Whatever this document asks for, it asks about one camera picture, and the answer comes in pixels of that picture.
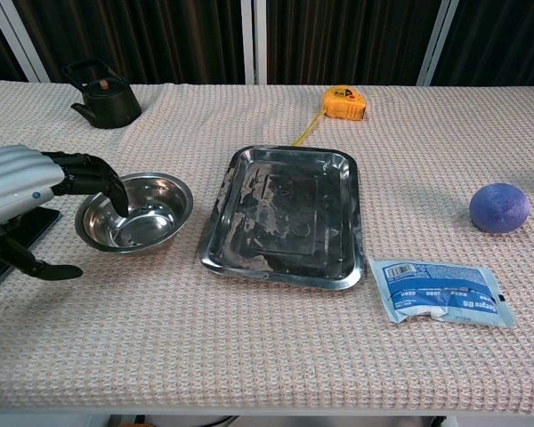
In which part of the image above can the black cast iron teapot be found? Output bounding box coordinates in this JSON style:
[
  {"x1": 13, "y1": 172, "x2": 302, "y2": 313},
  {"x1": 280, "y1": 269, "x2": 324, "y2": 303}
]
[{"x1": 61, "y1": 57, "x2": 142, "y2": 130}]

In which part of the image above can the yellow tape measure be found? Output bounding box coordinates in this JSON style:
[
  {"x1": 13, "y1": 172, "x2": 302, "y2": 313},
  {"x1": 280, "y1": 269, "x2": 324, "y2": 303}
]
[{"x1": 291, "y1": 85, "x2": 367, "y2": 148}]

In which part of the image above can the blue white plastic packet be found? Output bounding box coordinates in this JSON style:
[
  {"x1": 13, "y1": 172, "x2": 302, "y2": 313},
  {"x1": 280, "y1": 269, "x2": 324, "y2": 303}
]
[{"x1": 368, "y1": 256, "x2": 516, "y2": 329}]

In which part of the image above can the black flat slab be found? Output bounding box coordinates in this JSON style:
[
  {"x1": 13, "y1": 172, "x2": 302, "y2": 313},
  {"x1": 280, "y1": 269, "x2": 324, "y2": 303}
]
[{"x1": 0, "y1": 205, "x2": 62, "y2": 298}]

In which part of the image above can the round metal bowl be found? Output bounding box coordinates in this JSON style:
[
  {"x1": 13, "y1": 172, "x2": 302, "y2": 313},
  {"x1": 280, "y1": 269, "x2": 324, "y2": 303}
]
[{"x1": 74, "y1": 172, "x2": 195, "y2": 254}]

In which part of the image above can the pink white waffle tablecloth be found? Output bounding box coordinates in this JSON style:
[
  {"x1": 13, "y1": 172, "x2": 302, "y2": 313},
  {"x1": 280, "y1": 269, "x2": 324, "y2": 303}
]
[{"x1": 0, "y1": 79, "x2": 534, "y2": 417}]

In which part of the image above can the purple ball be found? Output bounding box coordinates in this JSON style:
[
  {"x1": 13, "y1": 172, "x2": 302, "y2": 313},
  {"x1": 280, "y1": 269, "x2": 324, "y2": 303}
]
[{"x1": 468, "y1": 182, "x2": 531, "y2": 235}]

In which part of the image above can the white metal frame post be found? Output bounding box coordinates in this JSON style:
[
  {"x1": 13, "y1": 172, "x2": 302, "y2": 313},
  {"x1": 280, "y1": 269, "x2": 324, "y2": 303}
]
[
  {"x1": 241, "y1": 0, "x2": 269, "y2": 85},
  {"x1": 416, "y1": 0, "x2": 460, "y2": 87},
  {"x1": 0, "y1": 0, "x2": 51, "y2": 84}
]

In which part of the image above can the rectangular metal tray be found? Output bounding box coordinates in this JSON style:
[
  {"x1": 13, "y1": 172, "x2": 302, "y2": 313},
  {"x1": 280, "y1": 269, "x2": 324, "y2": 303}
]
[{"x1": 198, "y1": 144, "x2": 366, "y2": 292}]

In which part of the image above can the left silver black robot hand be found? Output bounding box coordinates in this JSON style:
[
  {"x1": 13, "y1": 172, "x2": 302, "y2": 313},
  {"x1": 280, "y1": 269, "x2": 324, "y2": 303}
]
[{"x1": 0, "y1": 144, "x2": 131, "y2": 281}]

